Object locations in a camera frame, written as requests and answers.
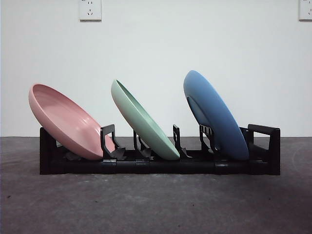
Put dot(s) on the green round plate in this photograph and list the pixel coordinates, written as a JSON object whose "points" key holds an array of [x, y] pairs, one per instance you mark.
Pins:
{"points": [[143, 124]]}

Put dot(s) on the blue round plate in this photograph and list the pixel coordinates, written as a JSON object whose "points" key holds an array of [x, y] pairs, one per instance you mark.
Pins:
{"points": [[214, 114]]}

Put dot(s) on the pink round plate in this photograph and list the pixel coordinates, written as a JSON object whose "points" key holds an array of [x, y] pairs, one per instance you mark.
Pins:
{"points": [[65, 122]]}

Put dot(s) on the black plastic dish rack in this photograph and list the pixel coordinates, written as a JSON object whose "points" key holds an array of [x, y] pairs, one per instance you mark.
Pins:
{"points": [[170, 168]]}

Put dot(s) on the white wall socket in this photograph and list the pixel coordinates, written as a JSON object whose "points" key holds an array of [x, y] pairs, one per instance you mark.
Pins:
{"points": [[306, 9], [90, 11]]}

